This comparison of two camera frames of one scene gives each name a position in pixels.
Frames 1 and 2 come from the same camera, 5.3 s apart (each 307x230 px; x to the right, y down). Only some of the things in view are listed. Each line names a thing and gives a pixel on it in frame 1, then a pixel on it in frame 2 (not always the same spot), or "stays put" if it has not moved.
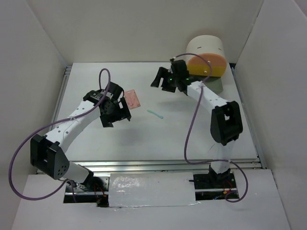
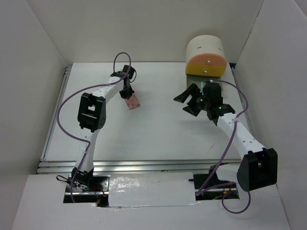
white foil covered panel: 140,189 stays put
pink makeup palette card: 132,99 stays put
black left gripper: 123,113 -> 127,95
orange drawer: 215,60 stays put
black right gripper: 163,73 -> 193,90
